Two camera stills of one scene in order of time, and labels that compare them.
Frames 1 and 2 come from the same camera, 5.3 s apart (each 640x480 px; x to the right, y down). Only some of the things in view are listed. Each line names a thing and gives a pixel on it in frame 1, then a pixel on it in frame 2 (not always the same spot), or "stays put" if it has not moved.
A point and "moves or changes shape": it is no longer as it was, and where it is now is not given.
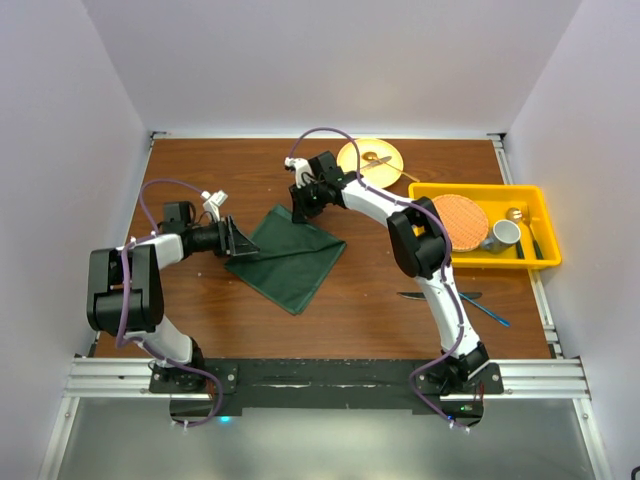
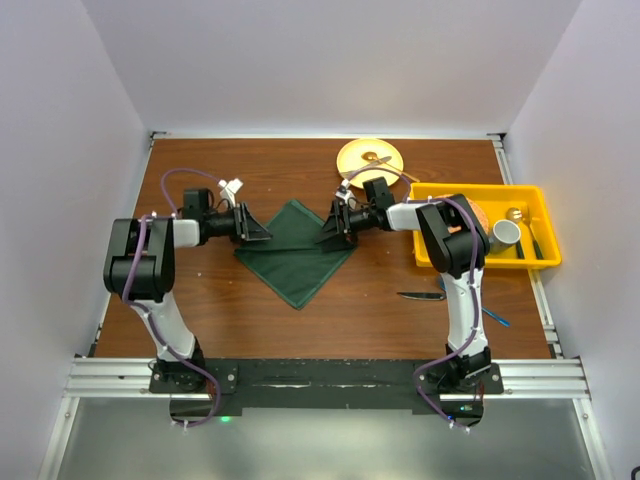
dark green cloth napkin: [292, 262] moves or changes shape
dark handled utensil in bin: [527, 221] stays put
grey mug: [505, 234] stays put
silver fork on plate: [377, 162] stays put
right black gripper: [301, 211] to [333, 226]
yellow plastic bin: [524, 205] stays put
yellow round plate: [379, 175] stays put
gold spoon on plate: [371, 157] stays put
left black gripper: [231, 242] to [246, 227]
